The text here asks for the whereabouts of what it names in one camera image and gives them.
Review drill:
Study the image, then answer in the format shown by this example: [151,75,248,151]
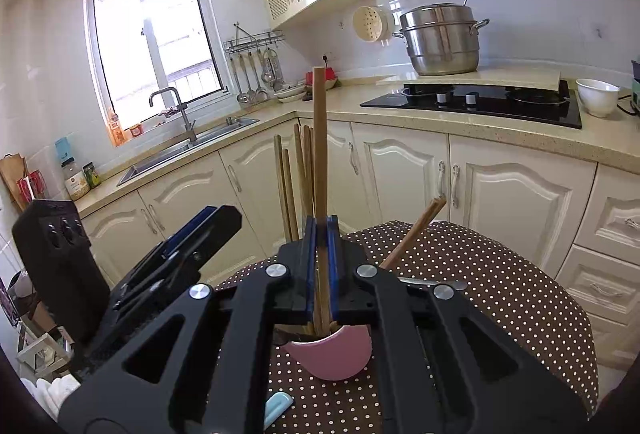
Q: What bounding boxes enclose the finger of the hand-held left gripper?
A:
[109,205,243,322]

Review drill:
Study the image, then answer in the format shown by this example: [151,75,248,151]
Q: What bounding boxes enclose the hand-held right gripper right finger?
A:
[327,215,588,434]

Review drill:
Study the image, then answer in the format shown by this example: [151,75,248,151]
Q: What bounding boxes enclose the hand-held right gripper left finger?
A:
[59,217,321,434]

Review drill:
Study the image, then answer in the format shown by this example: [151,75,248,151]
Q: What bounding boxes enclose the light wooden chopstick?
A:
[273,134,293,242]
[380,197,447,271]
[312,67,333,332]

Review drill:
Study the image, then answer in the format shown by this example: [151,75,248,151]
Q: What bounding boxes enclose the pink cup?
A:
[280,324,373,382]

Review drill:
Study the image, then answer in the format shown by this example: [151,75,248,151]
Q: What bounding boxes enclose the bunch of wooden chopsticks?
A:
[281,121,316,335]

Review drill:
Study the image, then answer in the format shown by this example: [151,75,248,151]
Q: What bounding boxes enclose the glass jar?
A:
[64,157,91,201]

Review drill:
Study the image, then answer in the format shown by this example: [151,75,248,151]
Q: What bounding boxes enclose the stainless steel sink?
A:
[117,117,260,187]

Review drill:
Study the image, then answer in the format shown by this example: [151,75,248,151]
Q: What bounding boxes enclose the wooden cutting board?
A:
[0,154,28,210]

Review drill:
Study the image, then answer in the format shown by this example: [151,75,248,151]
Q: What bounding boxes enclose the metal faucet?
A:
[149,87,198,142]

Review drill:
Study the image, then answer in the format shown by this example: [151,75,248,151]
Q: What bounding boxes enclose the brown polka dot tablecloth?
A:
[215,220,598,434]

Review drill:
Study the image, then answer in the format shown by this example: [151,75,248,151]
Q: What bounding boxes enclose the orange packet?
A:
[106,109,125,146]

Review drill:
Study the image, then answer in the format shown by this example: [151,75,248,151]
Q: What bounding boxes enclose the stack of bowls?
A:
[274,83,307,104]

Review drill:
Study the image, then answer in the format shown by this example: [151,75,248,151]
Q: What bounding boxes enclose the light blue spoon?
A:
[264,391,295,430]

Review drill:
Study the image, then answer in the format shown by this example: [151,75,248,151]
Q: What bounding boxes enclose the cream lower kitchen cabinets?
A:
[80,114,640,370]

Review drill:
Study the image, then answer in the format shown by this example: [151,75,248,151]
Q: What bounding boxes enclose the red container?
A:
[306,67,338,91]

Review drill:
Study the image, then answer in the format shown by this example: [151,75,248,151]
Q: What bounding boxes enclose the window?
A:
[85,0,228,130]

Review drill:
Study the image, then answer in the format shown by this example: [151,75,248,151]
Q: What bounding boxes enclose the black gas stove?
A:
[360,79,583,130]

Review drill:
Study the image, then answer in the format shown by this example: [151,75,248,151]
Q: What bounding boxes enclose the cream round colander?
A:
[352,6,391,46]

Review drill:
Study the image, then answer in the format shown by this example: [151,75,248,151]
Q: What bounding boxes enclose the stainless steel steamer pot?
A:
[391,0,491,76]

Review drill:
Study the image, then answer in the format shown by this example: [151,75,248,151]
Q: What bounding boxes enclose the cream stone slab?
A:
[377,67,563,91]

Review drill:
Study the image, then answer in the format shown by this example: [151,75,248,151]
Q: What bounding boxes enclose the white bowl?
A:
[576,78,621,117]

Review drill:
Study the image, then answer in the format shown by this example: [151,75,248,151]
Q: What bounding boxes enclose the green electric cooker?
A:
[630,59,640,115]

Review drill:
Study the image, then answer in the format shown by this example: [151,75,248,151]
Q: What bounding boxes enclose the wall utensil rack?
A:
[223,22,285,54]

